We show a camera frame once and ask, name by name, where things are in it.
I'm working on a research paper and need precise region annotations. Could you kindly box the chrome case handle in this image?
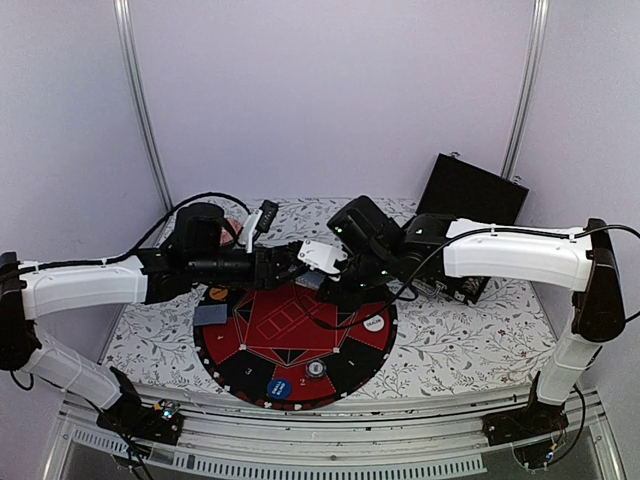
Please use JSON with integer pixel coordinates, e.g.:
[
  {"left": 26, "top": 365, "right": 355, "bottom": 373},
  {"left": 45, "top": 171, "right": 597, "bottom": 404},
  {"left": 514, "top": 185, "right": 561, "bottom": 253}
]
[{"left": 413, "top": 280, "right": 447, "bottom": 297}]

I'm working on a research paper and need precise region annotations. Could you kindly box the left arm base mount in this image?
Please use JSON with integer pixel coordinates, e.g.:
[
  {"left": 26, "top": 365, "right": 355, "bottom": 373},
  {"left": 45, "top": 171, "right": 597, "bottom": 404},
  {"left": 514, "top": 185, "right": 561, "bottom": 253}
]
[{"left": 96, "top": 367, "right": 184, "bottom": 446}]

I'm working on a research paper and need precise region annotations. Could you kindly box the blue playing card deck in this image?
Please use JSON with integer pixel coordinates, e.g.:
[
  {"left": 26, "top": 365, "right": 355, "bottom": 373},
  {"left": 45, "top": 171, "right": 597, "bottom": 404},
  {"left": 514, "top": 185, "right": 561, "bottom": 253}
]
[{"left": 295, "top": 271, "right": 325, "bottom": 290}]

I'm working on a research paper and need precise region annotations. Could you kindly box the face-down card seat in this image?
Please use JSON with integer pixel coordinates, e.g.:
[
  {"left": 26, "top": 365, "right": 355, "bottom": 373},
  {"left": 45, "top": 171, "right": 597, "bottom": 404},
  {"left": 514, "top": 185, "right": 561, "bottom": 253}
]
[{"left": 193, "top": 304, "right": 228, "bottom": 327}]

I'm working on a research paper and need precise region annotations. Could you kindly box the left aluminium frame post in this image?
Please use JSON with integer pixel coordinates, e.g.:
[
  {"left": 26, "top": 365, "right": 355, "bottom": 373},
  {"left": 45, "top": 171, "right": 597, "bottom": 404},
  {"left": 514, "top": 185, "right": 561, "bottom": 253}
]
[{"left": 113, "top": 0, "right": 174, "bottom": 211}]

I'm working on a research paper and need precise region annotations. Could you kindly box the black poker chip case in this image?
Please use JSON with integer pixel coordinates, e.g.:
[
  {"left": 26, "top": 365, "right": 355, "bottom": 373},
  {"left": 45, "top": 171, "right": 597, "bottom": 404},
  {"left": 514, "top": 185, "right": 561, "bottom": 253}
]
[{"left": 414, "top": 152, "right": 531, "bottom": 305}]

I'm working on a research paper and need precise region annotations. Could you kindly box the aluminium frame post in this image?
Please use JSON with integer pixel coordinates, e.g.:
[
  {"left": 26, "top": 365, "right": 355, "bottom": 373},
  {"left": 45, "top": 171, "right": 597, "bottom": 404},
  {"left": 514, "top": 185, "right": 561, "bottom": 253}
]
[
  {"left": 500, "top": 0, "right": 550, "bottom": 181},
  {"left": 113, "top": 0, "right": 174, "bottom": 211}
]

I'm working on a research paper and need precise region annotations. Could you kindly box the aluminium front rail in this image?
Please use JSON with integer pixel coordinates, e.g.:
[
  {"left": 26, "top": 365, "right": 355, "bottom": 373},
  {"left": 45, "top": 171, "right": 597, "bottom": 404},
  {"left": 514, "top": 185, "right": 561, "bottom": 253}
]
[{"left": 43, "top": 386, "right": 631, "bottom": 479}]

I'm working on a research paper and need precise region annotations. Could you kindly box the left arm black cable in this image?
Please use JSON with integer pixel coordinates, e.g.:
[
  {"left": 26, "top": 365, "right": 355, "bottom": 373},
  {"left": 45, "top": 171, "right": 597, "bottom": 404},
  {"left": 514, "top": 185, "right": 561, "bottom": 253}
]
[{"left": 0, "top": 191, "right": 251, "bottom": 281}]

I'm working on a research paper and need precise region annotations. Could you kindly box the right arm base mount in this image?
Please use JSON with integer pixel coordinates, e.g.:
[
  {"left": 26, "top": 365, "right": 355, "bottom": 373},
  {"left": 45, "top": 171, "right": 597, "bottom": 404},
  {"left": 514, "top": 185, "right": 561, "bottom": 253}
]
[{"left": 481, "top": 399, "right": 568, "bottom": 470}]

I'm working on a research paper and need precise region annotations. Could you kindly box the red patterned small bowl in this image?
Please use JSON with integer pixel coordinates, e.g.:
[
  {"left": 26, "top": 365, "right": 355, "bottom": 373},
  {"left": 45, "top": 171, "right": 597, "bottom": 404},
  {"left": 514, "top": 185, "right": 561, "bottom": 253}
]
[{"left": 219, "top": 217, "right": 242, "bottom": 247}]

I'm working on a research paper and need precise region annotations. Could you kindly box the right aluminium frame post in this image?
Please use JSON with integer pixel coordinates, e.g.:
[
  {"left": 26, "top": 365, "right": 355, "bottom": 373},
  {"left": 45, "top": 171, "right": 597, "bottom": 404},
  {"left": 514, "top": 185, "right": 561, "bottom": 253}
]
[{"left": 500, "top": 0, "right": 550, "bottom": 181}]

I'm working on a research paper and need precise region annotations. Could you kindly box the blue small blind button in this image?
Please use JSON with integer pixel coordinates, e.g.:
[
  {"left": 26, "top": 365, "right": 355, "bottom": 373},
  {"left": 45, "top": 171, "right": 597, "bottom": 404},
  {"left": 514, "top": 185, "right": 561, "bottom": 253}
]
[{"left": 266, "top": 378, "right": 293, "bottom": 400}]

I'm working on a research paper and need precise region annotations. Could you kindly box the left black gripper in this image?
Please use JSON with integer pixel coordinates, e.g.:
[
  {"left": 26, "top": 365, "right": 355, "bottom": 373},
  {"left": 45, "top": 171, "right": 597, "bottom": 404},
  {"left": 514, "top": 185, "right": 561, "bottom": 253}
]
[{"left": 190, "top": 243, "right": 301, "bottom": 290}]

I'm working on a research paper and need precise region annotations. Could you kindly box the round red black poker mat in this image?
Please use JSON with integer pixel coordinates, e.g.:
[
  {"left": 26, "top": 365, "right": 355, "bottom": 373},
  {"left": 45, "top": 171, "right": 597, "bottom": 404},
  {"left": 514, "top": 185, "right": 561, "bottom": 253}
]
[{"left": 193, "top": 284, "right": 398, "bottom": 411}]

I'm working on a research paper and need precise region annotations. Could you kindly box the small poker chip stack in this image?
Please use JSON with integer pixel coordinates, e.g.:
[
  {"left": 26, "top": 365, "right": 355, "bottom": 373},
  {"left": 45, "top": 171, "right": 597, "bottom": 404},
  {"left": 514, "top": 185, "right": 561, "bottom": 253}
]
[{"left": 305, "top": 359, "right": 327, "bottom": 381}]

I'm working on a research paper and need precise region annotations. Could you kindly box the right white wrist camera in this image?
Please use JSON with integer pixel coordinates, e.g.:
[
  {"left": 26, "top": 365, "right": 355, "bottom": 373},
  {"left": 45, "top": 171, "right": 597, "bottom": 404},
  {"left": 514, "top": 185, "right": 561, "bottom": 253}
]
[{"left": 297, "top": 239, "right": 347, "bottom": 276}]

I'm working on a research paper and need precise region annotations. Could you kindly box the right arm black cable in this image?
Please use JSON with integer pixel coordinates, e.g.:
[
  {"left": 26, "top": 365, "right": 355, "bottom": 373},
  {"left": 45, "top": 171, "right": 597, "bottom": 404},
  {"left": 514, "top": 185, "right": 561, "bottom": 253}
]
[{"left": 292, "top": 224, "right": 640, "bottom": 331}]

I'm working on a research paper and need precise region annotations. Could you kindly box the chip row outer right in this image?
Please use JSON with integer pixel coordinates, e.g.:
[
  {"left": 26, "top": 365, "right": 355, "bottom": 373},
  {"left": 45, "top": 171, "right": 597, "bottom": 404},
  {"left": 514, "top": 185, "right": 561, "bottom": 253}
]
[{"left": 459, "top": 277, "right": 490, "bottom": 303}]

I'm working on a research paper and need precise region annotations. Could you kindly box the orange big blind button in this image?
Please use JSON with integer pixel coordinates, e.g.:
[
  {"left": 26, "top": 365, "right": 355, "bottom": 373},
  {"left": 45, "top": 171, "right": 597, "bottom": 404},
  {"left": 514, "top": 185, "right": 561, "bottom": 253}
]
[{"left": 209, "top": 287, "right": 229, "bottom": 301}]

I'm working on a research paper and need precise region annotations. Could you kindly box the white dealer button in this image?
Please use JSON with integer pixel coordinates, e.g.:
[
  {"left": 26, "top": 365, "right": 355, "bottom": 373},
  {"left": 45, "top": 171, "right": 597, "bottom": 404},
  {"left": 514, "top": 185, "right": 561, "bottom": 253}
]
[{"left": 363, "top": 315, "right": 387, "bottom": 333}]

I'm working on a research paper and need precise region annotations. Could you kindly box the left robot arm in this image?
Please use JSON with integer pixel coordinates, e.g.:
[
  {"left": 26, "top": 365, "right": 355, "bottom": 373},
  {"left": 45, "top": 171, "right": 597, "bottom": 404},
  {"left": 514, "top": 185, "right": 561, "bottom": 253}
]
[{"left": 1, "top": 201, "right": 305, "bottom": 434}]

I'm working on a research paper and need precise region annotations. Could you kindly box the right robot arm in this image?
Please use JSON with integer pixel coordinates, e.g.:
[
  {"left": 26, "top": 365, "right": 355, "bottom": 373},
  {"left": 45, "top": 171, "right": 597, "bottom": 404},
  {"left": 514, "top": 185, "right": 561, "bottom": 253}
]
[{"left": 321, "top": 196, "right": 627, "bottom": 436}]

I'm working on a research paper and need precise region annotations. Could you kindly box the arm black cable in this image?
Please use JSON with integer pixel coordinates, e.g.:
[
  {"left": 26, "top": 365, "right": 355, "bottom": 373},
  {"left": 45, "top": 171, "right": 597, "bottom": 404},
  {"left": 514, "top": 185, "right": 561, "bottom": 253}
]
[
  {"left": 292, "top": 224, "right": 640, "bottom": 331},
  {"left": 0, "top": 191, "right": 251, "bottom": 281}
]

